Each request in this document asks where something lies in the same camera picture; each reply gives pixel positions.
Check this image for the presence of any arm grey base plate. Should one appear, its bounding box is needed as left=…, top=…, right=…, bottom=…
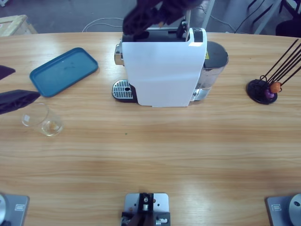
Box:
left=265, top=193, right=301, bottom=226
left=0, top=193, right=30, bottom=226

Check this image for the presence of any white slanted frame leg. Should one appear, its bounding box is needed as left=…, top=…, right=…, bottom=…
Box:
left=255, top=0, right=283, bottom=35

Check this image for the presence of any black drip tray metal grille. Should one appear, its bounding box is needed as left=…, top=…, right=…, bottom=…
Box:
left=111, top=79, right=138, bottom=104

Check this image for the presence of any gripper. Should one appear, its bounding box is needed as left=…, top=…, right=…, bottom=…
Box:
left=122, top=0, right=204, bottom=36

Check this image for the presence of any black wire capsule holder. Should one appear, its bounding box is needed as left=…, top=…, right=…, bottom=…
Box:
left=246, top=39, right=301, bottom=105

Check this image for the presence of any silver coffee machine lever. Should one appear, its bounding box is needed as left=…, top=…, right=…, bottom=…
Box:
left=177, top=8, right=192, bottom=41

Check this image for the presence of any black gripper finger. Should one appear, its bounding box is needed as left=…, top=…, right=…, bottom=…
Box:
left=0, top=89, right=41, bottom=115
left=0, top=65, right=16, bottom=80

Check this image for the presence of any white capsule coffee machine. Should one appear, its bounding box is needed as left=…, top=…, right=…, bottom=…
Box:
left=114, top=27, right=209, bottom=108

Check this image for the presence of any black chair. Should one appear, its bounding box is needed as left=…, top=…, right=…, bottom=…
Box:
left=275, top=20, right=301, bottom=38

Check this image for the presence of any light wooden crate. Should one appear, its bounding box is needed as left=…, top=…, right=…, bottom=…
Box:
left=0, top=14, right=38, bottom=37

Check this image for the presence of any orange coffee capsule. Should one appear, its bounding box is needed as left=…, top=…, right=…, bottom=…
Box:
left=269, top=81, right=282, bottom=94

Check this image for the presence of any blue rectangular plastic tray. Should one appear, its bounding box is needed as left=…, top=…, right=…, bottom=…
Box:
left=29, top=47, right=99, bottom=98

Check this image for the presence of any white metal table leg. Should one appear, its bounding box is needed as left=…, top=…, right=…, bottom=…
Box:
left=202, top=0, right=216, bottom=30

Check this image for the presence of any clear water tank black lid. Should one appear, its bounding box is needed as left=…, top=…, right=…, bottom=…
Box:
left=191, top=40, right=229, bottom=103

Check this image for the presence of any center grey mount plate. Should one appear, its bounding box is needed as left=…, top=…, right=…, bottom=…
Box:
left=121, top=192, right=171, bottom=226

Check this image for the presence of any white floor cable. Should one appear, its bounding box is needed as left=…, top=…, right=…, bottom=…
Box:
left=82, top=16, right=236, bottom=33

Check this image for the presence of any clear drinking glass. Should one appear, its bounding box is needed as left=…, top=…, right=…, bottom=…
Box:
left=21, top=103, right=64, bottom=137

